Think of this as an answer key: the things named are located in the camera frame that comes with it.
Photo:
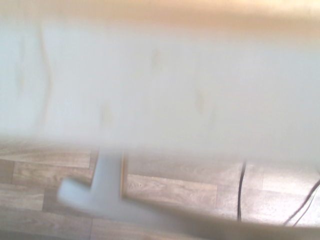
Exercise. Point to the white-fronted wooden drawer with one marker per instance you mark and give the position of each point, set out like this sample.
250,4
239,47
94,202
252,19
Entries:
160,82

